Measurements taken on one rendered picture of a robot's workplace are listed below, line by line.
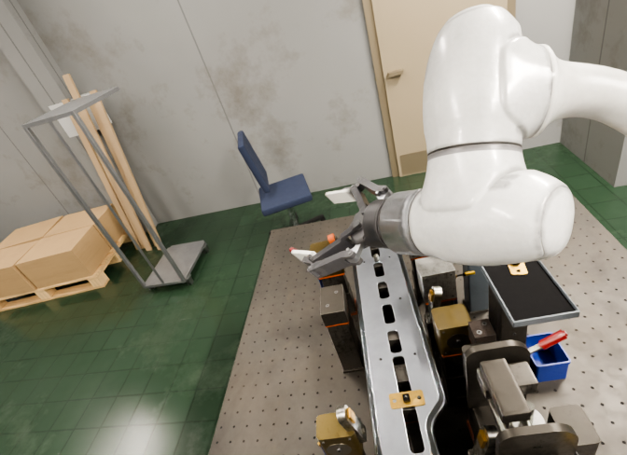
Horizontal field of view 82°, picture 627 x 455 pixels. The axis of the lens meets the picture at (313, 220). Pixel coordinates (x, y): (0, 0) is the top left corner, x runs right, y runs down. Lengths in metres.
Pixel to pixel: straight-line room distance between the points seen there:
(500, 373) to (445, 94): 0.57
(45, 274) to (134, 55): 2.24
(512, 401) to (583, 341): 0.75
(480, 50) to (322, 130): 3.24
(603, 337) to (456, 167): 1.21
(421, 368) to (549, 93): 0.78
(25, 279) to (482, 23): 4.35
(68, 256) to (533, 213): 3.91
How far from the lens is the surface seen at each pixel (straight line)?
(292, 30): 3.45
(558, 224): 0.41
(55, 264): 4.19
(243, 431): 1.47
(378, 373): 1.06
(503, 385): 0.83
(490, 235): 0.40
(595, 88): 0.50
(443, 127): 0.43
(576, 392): 1.42
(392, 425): 1.00
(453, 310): 1.07
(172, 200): 4.48
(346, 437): 0.96
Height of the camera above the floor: 1.90
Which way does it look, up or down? 33 degrees down
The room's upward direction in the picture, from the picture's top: 19 degrees counter-clockwise
